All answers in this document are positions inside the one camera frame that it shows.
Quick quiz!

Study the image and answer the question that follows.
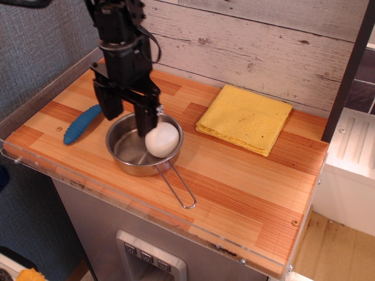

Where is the blue handled metal spoon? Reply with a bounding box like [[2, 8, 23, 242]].
[[63, 104, 102, 145]]

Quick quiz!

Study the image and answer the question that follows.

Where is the black cable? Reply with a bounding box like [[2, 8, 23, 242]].
[[137, 25, 162, 64]]

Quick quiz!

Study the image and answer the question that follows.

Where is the stainless steel pot with handle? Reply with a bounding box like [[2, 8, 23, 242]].
[[105, 113, 197, 209]]

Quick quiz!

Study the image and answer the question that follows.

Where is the white toy sink counter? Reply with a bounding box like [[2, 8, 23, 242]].
[[312, 108, 374, 235]]

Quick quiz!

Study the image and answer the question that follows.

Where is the white ball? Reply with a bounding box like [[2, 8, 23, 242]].
[[145, 122, 180, 158]]

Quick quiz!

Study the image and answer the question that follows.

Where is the silver toy fridge cabinet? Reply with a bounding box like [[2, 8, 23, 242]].
[[53, 180, 268, 280]]

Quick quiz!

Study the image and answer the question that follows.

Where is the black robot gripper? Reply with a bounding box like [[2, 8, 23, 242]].
[[91, 40, 160, 137]]

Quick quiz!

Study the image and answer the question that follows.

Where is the dark vertical post right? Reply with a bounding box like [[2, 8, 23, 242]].
[[321, 0, 374, 143]]

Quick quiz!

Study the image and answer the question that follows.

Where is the folded yellow cloth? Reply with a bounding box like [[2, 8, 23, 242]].
[[196, 85, 292, 157]]

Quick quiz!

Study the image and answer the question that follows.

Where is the yellow object bottom left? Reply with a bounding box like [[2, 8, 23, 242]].
[[16, 269, 46, 281]]

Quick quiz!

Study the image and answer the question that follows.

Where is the clear acrylic edge guard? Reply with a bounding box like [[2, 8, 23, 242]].
[[4, 133, 328, 280]]

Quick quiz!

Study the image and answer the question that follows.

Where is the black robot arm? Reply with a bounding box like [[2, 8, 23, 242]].
[[86, 1, 162, 137]]

